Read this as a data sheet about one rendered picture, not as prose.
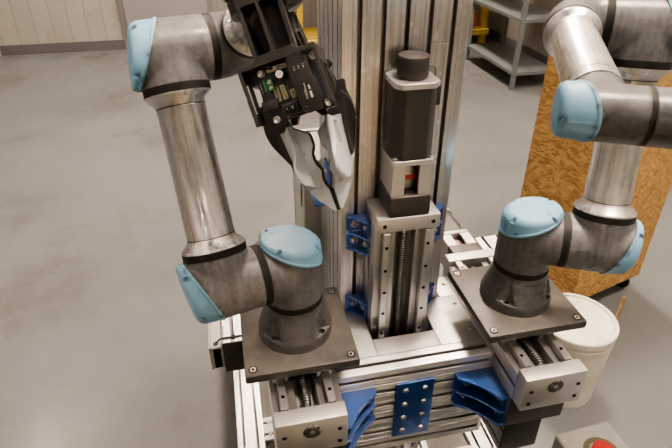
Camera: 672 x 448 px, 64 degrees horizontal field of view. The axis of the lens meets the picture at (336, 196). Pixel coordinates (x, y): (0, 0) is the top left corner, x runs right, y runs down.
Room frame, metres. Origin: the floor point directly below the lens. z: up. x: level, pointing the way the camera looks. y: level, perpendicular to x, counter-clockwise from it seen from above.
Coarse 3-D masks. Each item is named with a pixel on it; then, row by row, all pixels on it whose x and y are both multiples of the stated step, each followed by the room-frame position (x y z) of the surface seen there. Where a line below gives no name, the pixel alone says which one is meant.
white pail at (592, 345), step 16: (576, 304) 1.65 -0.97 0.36; (592, 304) 1.65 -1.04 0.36; (592, 320) 1.56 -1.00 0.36; (608, 320) 1.56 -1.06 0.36; (560, 336) 1.47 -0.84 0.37; (576, 336) 1.47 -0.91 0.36; (592, 336) 1.47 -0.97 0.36; (608, 336) 1.47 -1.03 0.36; (576, 352) 1.43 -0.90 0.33; (592, 352) 1.42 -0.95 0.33; (608, 352) 1.45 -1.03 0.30; (592, 368) 1.43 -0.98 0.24; (592, 384) 1.45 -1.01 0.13; (576, 400) 1.43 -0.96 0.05
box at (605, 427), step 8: (600, 424) 0.67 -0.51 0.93; (608, 424) 0.67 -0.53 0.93; (568, 432) 0.66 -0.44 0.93; (576, 432) 0.66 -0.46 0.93; (584, 432) 0.66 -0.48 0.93; (592, 432) 0.66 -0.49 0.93; (600, 432) 0.66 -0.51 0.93; (608, 432) 0.66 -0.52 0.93; (616, 432) 0.66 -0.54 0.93; (560, 440) 0.64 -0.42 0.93; (568, 440) 0.64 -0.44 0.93; (576, 440) 0.64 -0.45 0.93; (584, 440) 0.64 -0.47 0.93; (608, 440) 0.64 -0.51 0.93; (616, 440) 0.64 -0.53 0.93
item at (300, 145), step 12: (288, 132) 0.46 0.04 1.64; (300, 132) 0.48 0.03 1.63; (288, 144) 0.48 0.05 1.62; (300, 144) 0.47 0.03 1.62; (312, 144) 0.47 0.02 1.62; (300, 156) 0.46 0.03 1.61; (312, 156) 0.47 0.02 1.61; (300, 168) 0.44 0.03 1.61; (312, 168) 0.46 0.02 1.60; (300, 180) 0.42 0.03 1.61; (312, 180) 0.45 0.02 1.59; (324, 180) 0.46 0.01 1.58; (312, 192) 0.46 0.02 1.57; (324, 192) 0.46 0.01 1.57; (324, 204) 0.45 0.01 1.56; (336, 204) 0.45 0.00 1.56
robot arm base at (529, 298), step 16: (496, 272) 0.91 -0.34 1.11; (480, 288) 0.93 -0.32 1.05; (496, 288) 0.89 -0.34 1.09; (512, 288) 0.87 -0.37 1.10; (528, 288) 0.87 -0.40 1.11; (544, 288) 0.88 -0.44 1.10; (496, 304) 0.88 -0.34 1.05; (512, 304) 0.87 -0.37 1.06; (528, 304) 0.86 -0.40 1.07; (544, 304) 0.87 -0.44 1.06
